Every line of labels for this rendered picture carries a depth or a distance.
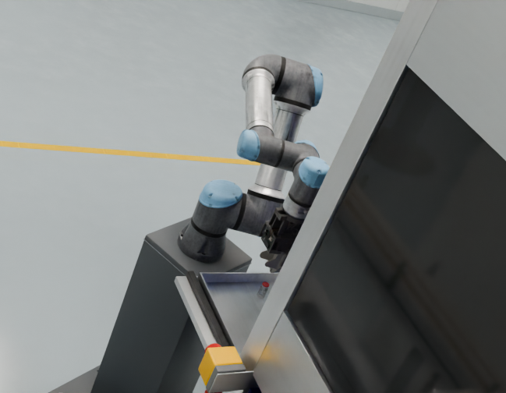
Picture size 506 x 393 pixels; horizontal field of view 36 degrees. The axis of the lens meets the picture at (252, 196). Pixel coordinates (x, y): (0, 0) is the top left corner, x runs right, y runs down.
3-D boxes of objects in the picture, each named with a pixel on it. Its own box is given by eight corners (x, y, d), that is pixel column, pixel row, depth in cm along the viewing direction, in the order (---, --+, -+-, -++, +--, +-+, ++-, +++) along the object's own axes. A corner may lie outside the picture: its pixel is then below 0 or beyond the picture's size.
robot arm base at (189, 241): (167, 238, 243) (176, 214, 238) (199, 225, 255) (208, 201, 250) (201, 268, 238) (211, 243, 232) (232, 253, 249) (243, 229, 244)
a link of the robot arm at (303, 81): (227, 226, 246) (275, 55, 242) (271, 238, 249) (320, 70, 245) (233, 232, 234) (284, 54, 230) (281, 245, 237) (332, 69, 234)
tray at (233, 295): (327, 370, 206) (332, 361, 204) (239, 377, 193) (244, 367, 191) (276, 281, 230) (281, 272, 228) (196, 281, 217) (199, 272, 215)
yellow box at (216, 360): (236, 391, 178) (246, 369, 174) (207, 394, 174) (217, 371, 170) (224, 365, 183) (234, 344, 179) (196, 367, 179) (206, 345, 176)
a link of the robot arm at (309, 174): (330, 158, 202) (334, 176, 195) (313, 192, 207) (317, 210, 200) (301, 150, 200) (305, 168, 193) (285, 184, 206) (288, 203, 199)
